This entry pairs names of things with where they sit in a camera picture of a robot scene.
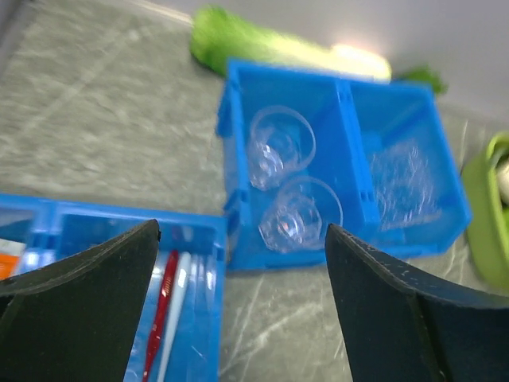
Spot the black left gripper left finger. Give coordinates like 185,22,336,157
1,220,160,381

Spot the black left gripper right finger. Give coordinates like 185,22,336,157
324,224,508,381

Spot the clear plastic tray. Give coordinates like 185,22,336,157
368,139,441,232

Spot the clear faceted plastic cup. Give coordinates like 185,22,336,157
258,176,344,253

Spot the red toothbrush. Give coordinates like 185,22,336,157
142,250,179,382

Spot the orange toothpaste tube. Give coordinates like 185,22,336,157
0,254,19,280

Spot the white toothbrush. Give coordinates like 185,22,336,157
157,251,192,382

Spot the blue bin with toiletries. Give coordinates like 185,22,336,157
1,193,227,381

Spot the green vegetable basket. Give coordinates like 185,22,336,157
461,133,508,290

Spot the blue bin with cups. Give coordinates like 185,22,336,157
216,60,472,271

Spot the green leaf toy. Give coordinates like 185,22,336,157
394,65,449,95

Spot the green napa cabbage toy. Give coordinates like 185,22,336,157
190,5,392,82

